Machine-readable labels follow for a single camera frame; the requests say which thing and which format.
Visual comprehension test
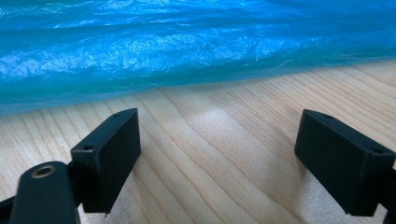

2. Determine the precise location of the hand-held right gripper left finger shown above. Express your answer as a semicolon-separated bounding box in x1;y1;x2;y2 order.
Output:
70;107;142;216

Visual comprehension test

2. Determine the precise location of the blue plastic bag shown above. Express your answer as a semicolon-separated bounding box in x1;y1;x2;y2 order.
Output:
0;0;396;117

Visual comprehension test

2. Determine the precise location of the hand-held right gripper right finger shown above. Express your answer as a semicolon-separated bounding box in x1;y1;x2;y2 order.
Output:
293;108;396;217

